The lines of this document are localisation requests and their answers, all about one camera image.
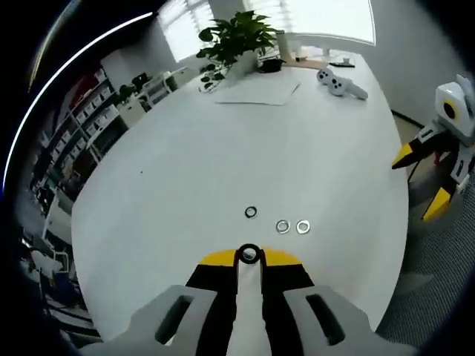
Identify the white plant pot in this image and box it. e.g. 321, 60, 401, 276
232, 50, 260, 75

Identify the green leafy plant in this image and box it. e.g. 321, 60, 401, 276
195, 10, 279, 70

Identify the long curved ceiling light strip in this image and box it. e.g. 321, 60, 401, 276
1, 10, 153, 194

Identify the wooden board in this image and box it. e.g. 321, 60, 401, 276
284, 55, 335, 71

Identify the white paper sheet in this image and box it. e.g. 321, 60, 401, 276
212, 79, 302, 108

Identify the glass dish with green leaves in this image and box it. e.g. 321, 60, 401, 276
198, 62, 228, 90

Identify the white shelf with storage bins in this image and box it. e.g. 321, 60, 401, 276
33, 68, 127, 194

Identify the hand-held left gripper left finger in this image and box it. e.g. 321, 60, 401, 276
79, 248, 238, 356

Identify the white game controller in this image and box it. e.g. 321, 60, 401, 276
316, 68, 348, 88
329, 76, 370, 101

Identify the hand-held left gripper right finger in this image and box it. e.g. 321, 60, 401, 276
259, 247, 420, 356

